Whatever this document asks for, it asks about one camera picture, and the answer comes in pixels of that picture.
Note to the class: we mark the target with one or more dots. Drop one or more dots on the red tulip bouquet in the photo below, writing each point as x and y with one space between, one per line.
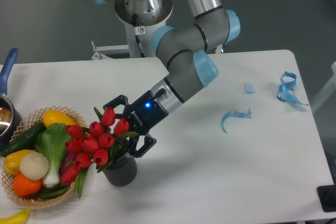
98 145

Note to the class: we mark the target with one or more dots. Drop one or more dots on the yellow bell pepper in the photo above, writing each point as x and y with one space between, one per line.
12 161

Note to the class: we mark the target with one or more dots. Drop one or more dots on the blue handled saucepan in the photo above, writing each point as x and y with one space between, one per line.
10 118

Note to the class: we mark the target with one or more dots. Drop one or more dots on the green cucumber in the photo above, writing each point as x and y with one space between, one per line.
24 141

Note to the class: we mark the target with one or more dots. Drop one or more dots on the green bean pods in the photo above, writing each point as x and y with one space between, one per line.
53 192

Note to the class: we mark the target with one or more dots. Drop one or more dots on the small blue tape piece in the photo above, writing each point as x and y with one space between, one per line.
249 88

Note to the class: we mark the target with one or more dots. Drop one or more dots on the green bok choy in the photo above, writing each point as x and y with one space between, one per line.
51 143

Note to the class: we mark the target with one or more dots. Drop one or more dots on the yellow squash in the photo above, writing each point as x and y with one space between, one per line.
55 116

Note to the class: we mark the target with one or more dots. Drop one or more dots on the woven wicker basket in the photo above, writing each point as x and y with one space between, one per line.
33 201

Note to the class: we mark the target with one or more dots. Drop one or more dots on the black device at edge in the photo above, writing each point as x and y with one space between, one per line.
327 197

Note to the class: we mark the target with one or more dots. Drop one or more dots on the white garlic bulb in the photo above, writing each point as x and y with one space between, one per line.
34 166

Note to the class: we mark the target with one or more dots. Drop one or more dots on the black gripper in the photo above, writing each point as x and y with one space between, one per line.
143 114

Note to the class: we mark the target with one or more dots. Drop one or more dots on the orange fruit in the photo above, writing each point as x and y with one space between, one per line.
23 186

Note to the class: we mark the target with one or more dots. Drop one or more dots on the tangled blue tape strip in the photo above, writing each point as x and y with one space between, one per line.
286 93

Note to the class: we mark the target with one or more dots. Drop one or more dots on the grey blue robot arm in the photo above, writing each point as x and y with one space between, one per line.
187 75

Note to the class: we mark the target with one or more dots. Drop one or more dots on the purple sweet potato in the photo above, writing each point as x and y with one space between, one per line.
64 167

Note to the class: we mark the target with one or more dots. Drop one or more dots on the dark grey ribbed vase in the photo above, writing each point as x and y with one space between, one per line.
123 170

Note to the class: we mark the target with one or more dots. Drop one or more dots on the yellow banana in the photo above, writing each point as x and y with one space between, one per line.
18 218

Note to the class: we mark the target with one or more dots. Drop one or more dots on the white frame at right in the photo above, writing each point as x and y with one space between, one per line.
325 92

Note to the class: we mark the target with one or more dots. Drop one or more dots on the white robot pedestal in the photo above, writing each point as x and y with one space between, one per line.
142 18

